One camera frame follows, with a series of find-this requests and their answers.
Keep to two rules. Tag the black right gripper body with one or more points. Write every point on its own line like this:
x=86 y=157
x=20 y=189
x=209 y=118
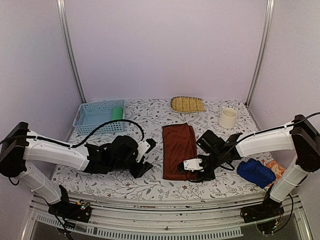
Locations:
x=213 y=159

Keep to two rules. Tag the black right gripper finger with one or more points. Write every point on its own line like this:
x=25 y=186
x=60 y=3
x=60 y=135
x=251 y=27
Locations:
x=181 y=168
x=200 y=176

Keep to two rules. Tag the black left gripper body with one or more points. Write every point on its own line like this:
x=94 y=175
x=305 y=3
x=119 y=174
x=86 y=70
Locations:
x=120 y=164

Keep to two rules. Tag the brown towel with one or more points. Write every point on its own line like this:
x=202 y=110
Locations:
x=179 y=144

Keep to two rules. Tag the green microfiber towel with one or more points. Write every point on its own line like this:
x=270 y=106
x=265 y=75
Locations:
x=117 y=113

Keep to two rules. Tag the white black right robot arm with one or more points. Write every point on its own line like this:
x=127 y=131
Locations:
x=296 y=144

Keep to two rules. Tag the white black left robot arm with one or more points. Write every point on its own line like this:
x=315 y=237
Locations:
x=22 y=148

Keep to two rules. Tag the blue rolled towel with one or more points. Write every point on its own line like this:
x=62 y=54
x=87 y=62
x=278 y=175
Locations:
x=255 y=172

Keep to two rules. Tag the cream cylindrical cup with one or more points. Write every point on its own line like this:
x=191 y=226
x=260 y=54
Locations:
x=227 y=117

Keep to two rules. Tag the light blue plastic basket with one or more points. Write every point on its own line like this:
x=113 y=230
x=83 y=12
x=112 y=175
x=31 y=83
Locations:
x=91 y=115

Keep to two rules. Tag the woven bamboo tray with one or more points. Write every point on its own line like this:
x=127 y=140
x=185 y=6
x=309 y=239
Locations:
x=186 y=104

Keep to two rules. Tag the orange patterned towel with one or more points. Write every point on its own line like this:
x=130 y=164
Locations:
x=276 y=168

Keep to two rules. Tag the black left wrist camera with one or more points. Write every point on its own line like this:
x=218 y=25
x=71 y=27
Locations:
x=124 y=148

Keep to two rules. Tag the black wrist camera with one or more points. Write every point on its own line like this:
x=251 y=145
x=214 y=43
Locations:
x=124 y=148
x=210 y=143

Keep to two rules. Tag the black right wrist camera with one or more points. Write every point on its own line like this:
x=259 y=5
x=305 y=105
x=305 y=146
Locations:
x=210 y=143

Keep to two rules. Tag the aluminium front rail base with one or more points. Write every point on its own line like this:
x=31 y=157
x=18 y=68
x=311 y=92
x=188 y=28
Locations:
x=200 y=219

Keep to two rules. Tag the left aluminium frame post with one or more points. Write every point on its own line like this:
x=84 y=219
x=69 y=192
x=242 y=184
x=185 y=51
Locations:
x=62 y=13

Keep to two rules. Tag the aluminium frame post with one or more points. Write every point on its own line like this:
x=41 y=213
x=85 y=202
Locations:
x=261 y=52
x=62 y=13

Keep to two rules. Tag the right aluminium frame post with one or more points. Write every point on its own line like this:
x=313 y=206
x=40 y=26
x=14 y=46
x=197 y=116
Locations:
x=261 y=52

